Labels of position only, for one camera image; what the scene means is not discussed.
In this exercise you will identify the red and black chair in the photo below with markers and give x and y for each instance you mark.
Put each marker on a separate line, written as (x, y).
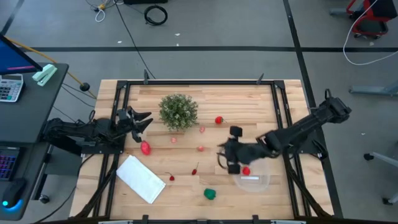
(373, 26)

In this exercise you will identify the mint green stapler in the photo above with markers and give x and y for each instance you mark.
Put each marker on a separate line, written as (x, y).
(45, 74)

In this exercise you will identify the black aluminium table frame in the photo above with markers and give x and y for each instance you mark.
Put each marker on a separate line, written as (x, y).
(202, 82)

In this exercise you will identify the small round red tomato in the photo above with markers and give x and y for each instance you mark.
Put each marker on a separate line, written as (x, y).
(246, 170)

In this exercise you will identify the large red pepper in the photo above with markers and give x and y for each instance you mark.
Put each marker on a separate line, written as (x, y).
(145, 148)

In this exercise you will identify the computer monitor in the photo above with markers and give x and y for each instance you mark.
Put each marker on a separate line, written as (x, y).
(12, 59)

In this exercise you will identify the black side desk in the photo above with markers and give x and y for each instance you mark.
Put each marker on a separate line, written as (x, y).
(28, 115)

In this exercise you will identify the folded white cloth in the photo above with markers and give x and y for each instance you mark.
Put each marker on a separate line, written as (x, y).
(140, 179)

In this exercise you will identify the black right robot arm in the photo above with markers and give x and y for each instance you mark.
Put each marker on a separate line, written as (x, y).
(298, 127)

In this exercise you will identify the green bell pepper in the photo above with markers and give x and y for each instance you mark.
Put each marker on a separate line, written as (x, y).
(210, 194)

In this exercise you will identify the clear plastic tupperware container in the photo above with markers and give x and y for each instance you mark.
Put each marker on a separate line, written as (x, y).
(253, 184)

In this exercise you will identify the small pink produce piece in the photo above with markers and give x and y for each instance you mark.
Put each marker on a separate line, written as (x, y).
(202, 129)
(201, 148)
(173, 140)

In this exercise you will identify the large black box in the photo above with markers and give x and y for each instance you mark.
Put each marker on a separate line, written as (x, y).
(145, 1)

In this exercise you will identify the backlit keyboard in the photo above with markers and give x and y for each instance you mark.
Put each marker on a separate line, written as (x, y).
(7, 163)

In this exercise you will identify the red strawberry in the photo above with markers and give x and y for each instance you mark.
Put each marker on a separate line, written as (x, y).
(219, 120)

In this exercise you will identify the long red chili pepper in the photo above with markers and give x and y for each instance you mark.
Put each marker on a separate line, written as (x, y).
(194, 171)

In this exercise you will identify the small red berry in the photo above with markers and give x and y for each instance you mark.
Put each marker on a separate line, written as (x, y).
(171, 178)

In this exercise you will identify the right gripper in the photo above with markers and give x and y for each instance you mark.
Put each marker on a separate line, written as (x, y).
(244, 151)

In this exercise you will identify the black computer mouse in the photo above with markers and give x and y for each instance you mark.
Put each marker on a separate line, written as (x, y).
(13, 193)

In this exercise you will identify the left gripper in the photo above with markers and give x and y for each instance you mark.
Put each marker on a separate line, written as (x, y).
(126, 123)

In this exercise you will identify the grey desk calculator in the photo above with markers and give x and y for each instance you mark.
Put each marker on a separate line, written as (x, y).
(10, 88)

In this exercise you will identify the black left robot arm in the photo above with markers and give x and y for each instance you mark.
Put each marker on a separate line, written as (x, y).
(77, 129)

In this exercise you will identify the potted green artificial plant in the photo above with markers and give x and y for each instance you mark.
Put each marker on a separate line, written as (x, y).
(178, 112)

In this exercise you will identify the grey table leg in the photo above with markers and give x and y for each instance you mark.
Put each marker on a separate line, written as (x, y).
(373, 90)

